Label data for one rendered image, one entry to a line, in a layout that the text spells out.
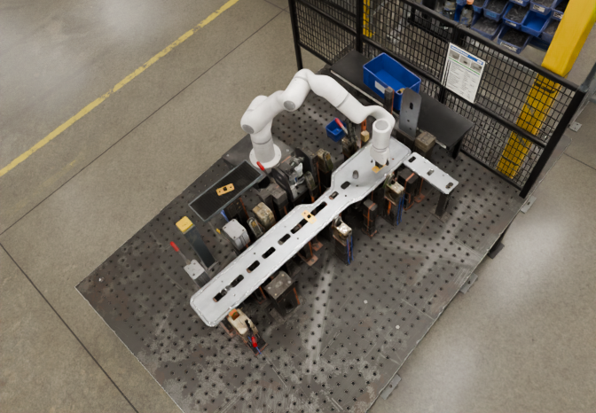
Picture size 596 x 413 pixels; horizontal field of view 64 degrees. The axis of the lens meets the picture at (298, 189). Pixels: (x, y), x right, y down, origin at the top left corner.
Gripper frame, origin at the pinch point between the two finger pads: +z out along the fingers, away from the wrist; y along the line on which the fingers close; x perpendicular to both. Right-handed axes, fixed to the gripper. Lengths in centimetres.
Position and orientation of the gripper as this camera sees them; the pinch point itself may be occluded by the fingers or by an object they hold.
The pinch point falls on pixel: (379, 163)
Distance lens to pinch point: 253.0
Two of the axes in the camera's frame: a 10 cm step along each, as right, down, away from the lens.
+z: 1.1, 5.2, 8.4
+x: 7.3, -6.2, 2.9
